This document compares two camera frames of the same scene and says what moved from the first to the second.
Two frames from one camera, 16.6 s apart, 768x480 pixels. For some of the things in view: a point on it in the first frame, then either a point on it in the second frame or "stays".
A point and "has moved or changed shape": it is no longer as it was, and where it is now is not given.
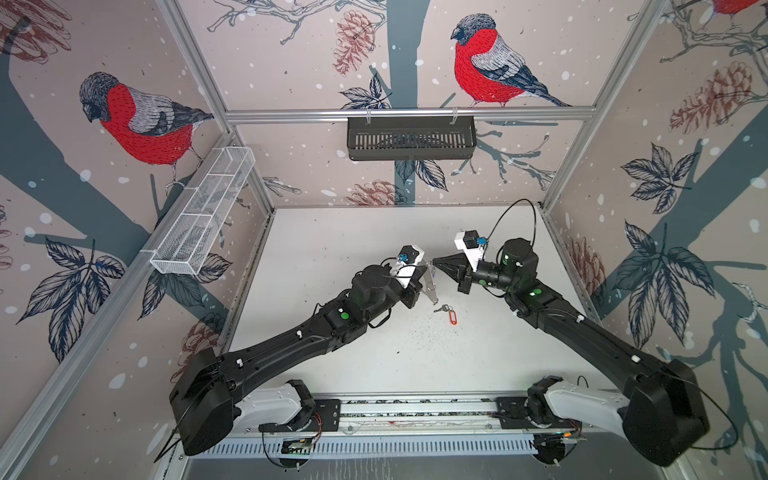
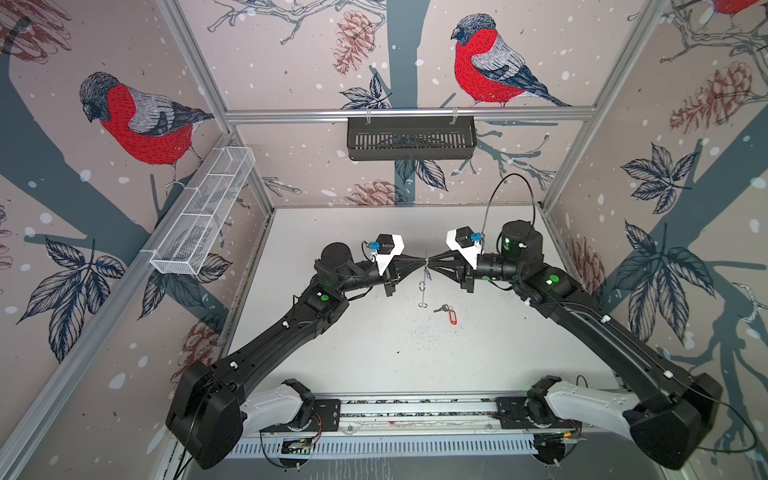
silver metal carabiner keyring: x=427 y=282 has moved or changed shape
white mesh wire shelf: x=186 y=241 stays
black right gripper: x=458 y=263 stays
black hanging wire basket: x=412 y=138 stays
